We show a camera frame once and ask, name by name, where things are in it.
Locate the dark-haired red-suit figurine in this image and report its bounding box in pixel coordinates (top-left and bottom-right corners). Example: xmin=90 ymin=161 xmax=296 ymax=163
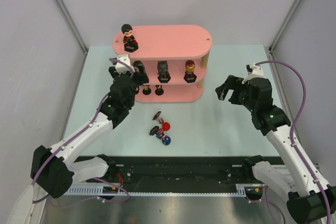
xmin=121 ymin=24 xmax=139 ymax=52

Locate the grey masked bat figurine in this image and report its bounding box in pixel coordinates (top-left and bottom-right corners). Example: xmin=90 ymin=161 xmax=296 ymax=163
xmin=157 ymin=61 xmax=171 ymax=83

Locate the red gold armor figurine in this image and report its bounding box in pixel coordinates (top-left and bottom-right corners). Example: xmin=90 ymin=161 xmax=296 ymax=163
xmin=184 ymin=60 xmax=197 ymax=83

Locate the blue shield hero figurine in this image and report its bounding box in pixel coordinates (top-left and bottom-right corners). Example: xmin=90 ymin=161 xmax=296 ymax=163
xmin=149 ymin=126 xmax=171 ymax=145

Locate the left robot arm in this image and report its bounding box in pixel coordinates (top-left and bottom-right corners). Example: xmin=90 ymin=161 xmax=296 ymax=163
xmin=30 ymin=58 xmax=149 ymax=198

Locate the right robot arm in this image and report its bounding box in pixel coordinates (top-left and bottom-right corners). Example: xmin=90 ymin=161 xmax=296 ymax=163
xmin=215 ymin=75 xmax=335 ymax=223

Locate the pink three-tier shelf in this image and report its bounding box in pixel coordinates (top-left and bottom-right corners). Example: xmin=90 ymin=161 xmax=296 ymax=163
xmin=129 ymin=25 xmax=213 ymax=103

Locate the teal-haired princess figurine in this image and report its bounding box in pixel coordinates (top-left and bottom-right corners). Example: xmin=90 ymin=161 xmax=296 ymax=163
xmin=142 ymin=85 xmax=152 ymax=95

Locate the black-haired red dress figurine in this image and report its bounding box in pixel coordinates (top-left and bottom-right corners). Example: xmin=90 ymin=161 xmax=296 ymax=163
xmin=155 ymin=85 xmax=164 ymax=96

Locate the red spider hero figurine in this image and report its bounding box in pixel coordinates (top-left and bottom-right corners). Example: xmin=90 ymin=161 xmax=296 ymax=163
xmin=153 ymin=111 xmax=171 ymax=131

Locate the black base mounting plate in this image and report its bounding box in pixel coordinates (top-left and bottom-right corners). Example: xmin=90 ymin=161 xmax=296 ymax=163
xmin=86 ymin=156 xmax=281 ymax=200

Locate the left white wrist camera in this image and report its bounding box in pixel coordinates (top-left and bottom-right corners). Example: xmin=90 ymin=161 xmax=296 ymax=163
xmin=109 ymin=54 xmax=134 ymax=74

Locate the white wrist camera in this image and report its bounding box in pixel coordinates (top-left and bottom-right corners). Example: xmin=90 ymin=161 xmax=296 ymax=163
xmin=242 ymin=63 xmax=264 ymax=84
xmin=109 ymin=54 xmax=134 ymax=74

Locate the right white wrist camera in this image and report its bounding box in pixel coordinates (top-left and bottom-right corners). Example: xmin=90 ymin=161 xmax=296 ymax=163
xmin=242 ymin=63 xmax=264 ymax=84

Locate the white slotted cable duct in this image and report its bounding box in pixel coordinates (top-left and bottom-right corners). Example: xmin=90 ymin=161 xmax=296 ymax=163
xmin=64 ymin=184 xmax=264 ymax=197

